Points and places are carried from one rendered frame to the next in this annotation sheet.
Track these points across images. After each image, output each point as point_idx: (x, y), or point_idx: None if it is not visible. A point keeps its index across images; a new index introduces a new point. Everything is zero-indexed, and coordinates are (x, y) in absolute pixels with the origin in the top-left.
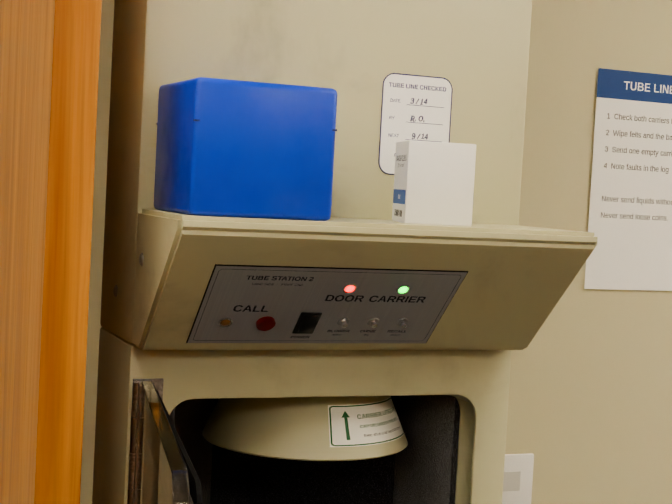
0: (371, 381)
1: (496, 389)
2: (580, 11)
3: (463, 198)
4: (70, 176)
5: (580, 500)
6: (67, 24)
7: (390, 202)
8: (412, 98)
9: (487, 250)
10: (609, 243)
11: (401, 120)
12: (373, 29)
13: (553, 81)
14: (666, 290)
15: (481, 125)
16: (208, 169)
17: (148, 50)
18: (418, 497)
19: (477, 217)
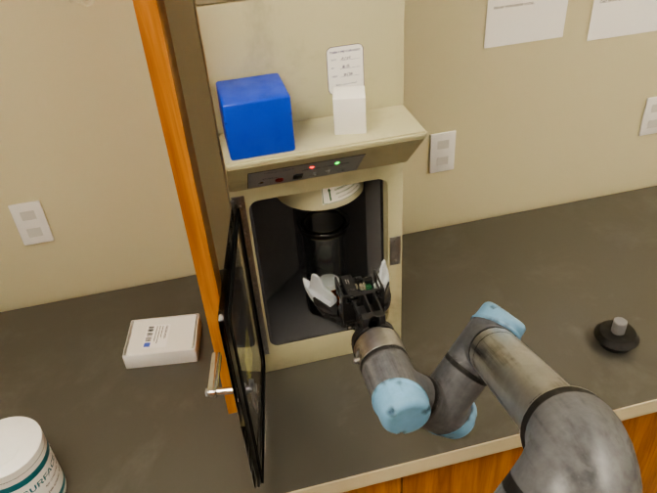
0: (336, 181)
1: (396, 174)
2: None
3: (361, 121)
4: (177, 152)
5: (480, 147)
6: (159, 91)
7: None
8: (342, 57)
9: (372, 148)
10: (499, 22)
11: (337, 68)
12: (318, 28)
13: None
14: (531, 41)
15: (379, 62)
16: (235, 142)
17: (207, 65)
18: (372, 203)
19: (381, 104)
